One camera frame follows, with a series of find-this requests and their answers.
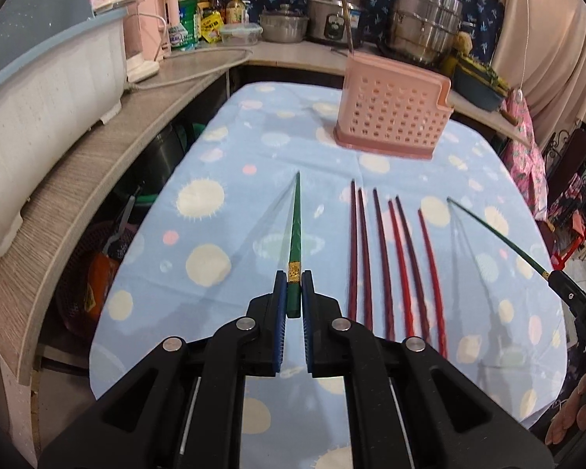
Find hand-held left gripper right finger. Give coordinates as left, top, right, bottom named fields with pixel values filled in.
left=302, top=271, right=554, bottom=469

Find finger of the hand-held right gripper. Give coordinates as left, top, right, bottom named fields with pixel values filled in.
left=547, top=269, right=586, bottom=357

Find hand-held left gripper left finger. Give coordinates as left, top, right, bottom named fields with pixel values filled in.
left=39, top=271, right=289, bottom=469

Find green chopstick with gold band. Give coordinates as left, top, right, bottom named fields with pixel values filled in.
left=447, top=197, right=552, bottom=279
left=286, top=171, right=304, bottom=318

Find pink perforated utensil basket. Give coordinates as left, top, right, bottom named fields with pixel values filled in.
left=333, top=54, right=454, bottom=159

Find red plastic stool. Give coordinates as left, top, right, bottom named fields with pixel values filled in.
left=551, top=232, right=586, bottom=269

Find dark wooden chair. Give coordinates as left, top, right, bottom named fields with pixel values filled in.
left=541, top=122, right=586, bottom=208

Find pink floral hanging cloth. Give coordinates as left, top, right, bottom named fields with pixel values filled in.
left=499, top=89, right=548, bottom=217

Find stacked bowls with greens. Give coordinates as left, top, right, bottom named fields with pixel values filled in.
left=450, top=53, right=513, bottom=113

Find beige curtain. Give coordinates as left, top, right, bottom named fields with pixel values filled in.
left=491, top=0, right=586, bottom=150

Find wood grain side counter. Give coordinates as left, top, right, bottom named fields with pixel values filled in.
left=0, top=49, right=255, bottom=387

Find grey countertop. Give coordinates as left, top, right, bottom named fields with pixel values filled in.
left=247, top=39, right=533, bottom=150

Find clear food container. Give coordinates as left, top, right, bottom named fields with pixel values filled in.
left=219, top=23, right=264, bottom=45

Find small steel pot with lid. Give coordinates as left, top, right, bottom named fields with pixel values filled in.
left=260, top=4, right=310, bottom=44

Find yellow snack packet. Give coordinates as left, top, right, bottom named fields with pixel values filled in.
left=200, top=11, right=224, bottom=43

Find large steel steamer pot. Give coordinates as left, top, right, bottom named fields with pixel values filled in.
left=387, top=0, right=464, bottom=63

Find steel rice cooker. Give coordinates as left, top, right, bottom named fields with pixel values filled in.
left=306, top=0, right=368, bottom=50

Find green tin can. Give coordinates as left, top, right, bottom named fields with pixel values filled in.
left=168, top=0, right=199, bottom=52

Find yellow soap pump bottle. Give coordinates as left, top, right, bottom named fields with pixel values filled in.
left=226, top=0, right=248, bottom=25

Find white dish rack blue lid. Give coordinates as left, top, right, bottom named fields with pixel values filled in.
left=0, top=0, right=130, bottom=260

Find pink electric kettle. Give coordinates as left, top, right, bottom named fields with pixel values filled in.
left=141, top=0, right=179, bottom=62

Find white power cable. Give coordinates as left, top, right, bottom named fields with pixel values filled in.
left=126, top=45, right=255, bottom=93

